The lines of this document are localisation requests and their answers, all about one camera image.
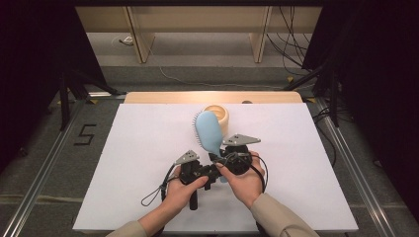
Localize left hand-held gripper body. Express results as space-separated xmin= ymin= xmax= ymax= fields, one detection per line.
xmin=174 ymin=149 xmax=212 ymax=211

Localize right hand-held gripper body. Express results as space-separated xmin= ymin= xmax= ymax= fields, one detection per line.
xmin=222 ymin=133 xmax=262 ymax=176

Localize light blue hairbrush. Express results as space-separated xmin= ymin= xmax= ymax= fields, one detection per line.
xmin=192 ymin=110 xmax=229 ymax=184

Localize cream ribbed cup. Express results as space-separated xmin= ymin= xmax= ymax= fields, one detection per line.
xmin=203 ymin=104 xmax=230 ymax=137

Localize person's right hand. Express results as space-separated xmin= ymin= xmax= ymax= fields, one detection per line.
xmin=215 ymin=151 xmax=266 ymax=210

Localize person's left hand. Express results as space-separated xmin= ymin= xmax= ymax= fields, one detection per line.
xmin=162 ymin=166 xmax=210 ymax=215

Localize white table board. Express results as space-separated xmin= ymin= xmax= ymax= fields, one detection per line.
xmin=72 ymin=103 xmax=360 ymax=233

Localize wooden table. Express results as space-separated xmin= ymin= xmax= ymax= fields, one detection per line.
xmin=124 ymin=91 xmax=304 ymax=105

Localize black metal stand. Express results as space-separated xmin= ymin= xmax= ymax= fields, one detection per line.
xmin=282 ymin=62 xmax=341 ymax=128
xmin=58 ymin=70 xmax=126 ymax=131

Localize light wooden desk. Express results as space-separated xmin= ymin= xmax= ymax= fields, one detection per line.
xmin=74 ymin=5 xmax=323 ymax=64

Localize round white floor socket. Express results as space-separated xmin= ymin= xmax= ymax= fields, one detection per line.
xmin=112 ymin=34 xmax=135 ymax=47

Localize black curtain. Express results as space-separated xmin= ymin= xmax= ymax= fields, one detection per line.
xmin=300 ymin=0 xmax=419 ymax=225
xmin=0 ymin=0 xmax=108 ymax=174

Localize right hand-held gripper black cable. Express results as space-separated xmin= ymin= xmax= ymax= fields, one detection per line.
xmin=243 ymin=153 xmax=270 ymax=195

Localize hand-held gripper black cable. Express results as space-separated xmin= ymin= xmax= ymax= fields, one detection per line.
xmin=243 ymin=153 xmax=270 ymax=195
xmin=140 ymin=162 xmax=181 ymax=207

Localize left hand-held gripper black cable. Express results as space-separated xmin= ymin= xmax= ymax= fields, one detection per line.
xmin=140 ymin=162 xmax=181 ymax=207

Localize black floor cables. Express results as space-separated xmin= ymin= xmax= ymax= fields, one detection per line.
xmin=311 ymin=107 xmax=356 ymax=167

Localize aluminium floor rail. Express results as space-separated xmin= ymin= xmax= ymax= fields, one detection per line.
xmin=313 ymin=98 xmax=397 ymax=237
xmin=0 ymin=98 xmax=87 ymax=237

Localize bundle of black cables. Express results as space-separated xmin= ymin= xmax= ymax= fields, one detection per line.
xmin=266 ymin=5 xmax=317 ymax=77

